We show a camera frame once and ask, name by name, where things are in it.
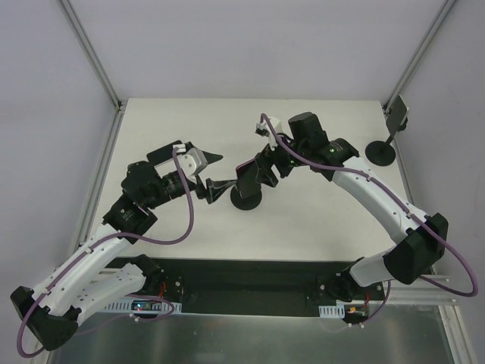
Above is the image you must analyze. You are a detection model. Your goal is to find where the black phone purple edge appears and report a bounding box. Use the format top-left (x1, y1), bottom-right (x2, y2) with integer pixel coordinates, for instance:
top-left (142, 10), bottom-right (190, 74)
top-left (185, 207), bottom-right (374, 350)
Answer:
top-left (236, 159), bottom-right (261, 199)

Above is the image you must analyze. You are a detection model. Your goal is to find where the black phone stand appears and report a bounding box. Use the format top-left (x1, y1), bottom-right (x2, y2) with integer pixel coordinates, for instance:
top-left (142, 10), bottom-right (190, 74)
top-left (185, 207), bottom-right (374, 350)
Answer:
top-left (365, 117), bottom-right (408, 167)
top-left (230, 187), bottom-right (263, 211)

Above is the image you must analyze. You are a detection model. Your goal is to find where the black phone silver edge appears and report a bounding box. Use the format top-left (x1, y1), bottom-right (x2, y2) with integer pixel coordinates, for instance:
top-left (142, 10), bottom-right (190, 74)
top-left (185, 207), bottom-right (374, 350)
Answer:
top-left (386, 95), bottom-right (409, 134)

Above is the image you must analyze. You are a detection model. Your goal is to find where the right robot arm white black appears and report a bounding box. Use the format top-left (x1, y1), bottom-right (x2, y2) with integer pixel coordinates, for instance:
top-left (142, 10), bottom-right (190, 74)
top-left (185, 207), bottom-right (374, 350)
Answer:
top-left (255, 112), bottom-right (449, 303)

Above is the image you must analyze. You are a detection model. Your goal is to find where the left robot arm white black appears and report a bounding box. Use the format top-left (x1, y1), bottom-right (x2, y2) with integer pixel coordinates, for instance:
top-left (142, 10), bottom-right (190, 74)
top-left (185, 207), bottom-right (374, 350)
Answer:
top-left (11, 141), bottom-right (235, 359)

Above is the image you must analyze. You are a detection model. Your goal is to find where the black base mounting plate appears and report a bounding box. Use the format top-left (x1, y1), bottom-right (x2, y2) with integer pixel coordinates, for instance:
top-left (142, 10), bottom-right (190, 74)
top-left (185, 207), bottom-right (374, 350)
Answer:
top-left (109, 256), bottom-right (387, 315)

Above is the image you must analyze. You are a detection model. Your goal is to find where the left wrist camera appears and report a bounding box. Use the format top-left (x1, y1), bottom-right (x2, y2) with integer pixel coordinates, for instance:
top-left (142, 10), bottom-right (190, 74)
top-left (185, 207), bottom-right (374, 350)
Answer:
top-left (173, 142), bottom-right (208, 182)

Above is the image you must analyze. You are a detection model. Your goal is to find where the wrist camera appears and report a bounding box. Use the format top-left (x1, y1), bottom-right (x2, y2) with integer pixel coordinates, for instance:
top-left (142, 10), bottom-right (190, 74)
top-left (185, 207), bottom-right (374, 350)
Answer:
top-left (173, 142), bottom-right (208, 182)
top-left (255, 117), bottom-right (283, 150)

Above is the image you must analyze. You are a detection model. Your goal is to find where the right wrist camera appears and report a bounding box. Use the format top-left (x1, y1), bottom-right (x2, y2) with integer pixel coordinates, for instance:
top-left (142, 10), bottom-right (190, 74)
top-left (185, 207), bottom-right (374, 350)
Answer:
top-left (255, 117), bottom-right (283, 150)

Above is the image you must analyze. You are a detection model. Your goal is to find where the aluminium frame rail left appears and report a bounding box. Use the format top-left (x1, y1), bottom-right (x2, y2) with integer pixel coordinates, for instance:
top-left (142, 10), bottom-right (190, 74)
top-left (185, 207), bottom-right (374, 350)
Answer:
top-left (67, 104), bottom-right (125, 258)

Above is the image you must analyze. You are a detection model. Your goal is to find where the white cable duct left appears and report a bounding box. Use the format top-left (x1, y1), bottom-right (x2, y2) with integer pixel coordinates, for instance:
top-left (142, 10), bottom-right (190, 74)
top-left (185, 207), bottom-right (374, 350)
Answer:
top-left (100, 298), bottom-right (182, 315)

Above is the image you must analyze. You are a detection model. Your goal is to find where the white cable duct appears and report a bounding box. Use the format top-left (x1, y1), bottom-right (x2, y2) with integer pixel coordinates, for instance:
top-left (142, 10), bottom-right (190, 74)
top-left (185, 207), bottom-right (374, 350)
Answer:
top-left (100, 298), bottom-right (182, 315)
top-left (318, 304), bottom-right (346, 319)

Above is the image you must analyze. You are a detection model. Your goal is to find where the aluminium frame post right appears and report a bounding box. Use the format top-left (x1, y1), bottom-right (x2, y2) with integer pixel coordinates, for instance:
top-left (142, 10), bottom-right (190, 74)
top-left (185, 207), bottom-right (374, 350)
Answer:
top-left (382, 0), bottom-right (460, 115)

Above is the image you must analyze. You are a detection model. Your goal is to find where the aluminium frame post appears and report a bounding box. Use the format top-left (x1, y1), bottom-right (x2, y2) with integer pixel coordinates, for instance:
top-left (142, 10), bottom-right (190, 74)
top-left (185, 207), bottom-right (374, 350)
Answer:
top-left (57, 0), bottom-right (124, 111)
top-left (382, 0), bottom-right (460, 115)

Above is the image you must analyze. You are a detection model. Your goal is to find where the white cable duct right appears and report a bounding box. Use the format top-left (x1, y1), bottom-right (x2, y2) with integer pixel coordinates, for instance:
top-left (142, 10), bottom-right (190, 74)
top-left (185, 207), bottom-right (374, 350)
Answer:
top-left (318, 304), bottom-right (346, 319)

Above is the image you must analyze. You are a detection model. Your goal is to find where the aluminium frame post left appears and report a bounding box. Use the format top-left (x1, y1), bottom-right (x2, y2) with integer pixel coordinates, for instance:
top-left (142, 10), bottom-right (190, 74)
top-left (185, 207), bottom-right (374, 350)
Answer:
top-left (57, 0), bottom-right (124, 111)

